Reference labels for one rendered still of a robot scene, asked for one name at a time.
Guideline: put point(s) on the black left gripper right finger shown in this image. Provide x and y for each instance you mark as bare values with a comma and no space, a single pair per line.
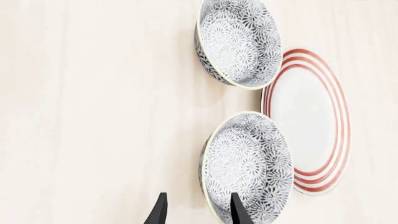
238,213

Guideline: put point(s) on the black white patterned bowl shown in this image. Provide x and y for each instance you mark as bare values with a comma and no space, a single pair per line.
248,161
237,44

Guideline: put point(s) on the white plate with red rings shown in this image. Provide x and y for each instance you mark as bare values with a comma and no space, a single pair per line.
311,121

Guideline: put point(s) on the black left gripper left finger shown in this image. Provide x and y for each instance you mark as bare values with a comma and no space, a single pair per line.
157,212

